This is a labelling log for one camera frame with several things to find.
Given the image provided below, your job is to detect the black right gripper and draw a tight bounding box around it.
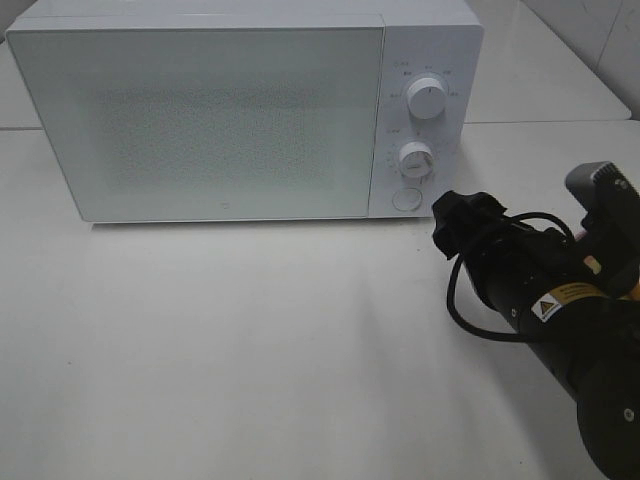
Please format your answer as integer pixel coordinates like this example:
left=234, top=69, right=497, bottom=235
left=432, top=191, right=596, bottom=305

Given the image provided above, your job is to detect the round white door button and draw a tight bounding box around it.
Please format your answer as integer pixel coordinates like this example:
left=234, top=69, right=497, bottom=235
left=392, top=188, right=423, bottom=212

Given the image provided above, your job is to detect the white microwave door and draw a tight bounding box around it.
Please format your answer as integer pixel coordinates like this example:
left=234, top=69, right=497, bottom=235
left=9, top=28, right=383, bottom=223

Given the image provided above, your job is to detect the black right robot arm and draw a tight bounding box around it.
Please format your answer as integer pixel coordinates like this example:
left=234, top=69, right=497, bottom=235
left=433, top=192, right=639, bottom=479

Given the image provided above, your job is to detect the lower white timer knob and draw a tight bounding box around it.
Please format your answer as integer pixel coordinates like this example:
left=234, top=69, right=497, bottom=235
left=397, top=141, right=434, bottom=179

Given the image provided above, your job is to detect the upper white power knob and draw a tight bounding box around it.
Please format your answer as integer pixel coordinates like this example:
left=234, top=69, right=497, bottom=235
left=405, top=74, right=448, bottom=120

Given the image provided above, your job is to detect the white microwave oven body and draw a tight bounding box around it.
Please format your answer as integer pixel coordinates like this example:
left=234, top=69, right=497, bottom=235
left=5, top=1, right=484, bottom=222

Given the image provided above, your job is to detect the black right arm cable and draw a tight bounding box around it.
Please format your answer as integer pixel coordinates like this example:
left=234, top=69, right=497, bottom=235
left=444, top=212, right=576, bottom=346

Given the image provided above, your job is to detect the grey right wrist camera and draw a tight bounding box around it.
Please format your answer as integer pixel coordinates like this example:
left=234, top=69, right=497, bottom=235
left=563, top=160, right=640, bottom=301

